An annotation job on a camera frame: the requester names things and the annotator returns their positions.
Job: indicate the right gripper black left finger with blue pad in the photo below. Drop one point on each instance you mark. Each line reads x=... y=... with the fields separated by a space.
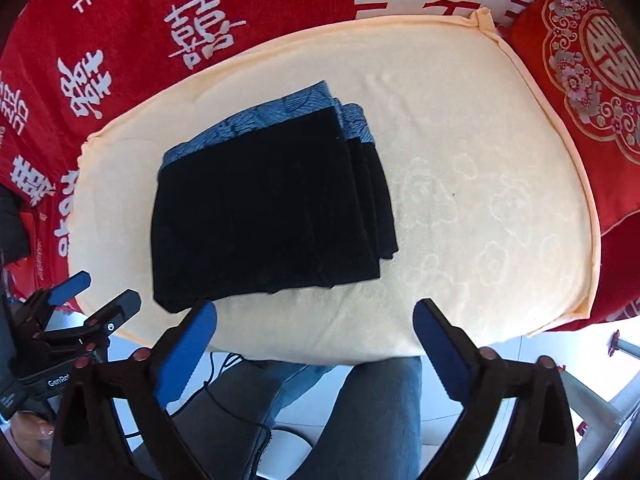
x=89 y=442

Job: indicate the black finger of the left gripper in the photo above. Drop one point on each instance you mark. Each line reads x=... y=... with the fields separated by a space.
x=116 y=312

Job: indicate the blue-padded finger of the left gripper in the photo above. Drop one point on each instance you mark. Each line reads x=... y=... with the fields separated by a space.
x=69 y=289

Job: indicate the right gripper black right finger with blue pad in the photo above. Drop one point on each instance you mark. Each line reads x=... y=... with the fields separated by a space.
x=539 y=442

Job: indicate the black pants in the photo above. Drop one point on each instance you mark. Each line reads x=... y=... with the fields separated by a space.
x=286 y=194

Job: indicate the person's left hand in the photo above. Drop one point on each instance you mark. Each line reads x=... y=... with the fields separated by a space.
x=31 y=439

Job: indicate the person's grey jeans legs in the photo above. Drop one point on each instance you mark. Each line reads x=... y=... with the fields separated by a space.
x=373 y=432

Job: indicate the red blanket, white characters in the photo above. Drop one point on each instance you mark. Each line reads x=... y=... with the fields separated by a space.
x=68 y=67

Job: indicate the red embroidered pillow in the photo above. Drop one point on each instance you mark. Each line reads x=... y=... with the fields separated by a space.
x=577 y=54

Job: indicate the grey metal chair frame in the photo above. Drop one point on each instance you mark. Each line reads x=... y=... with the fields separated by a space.
x=605 y=395

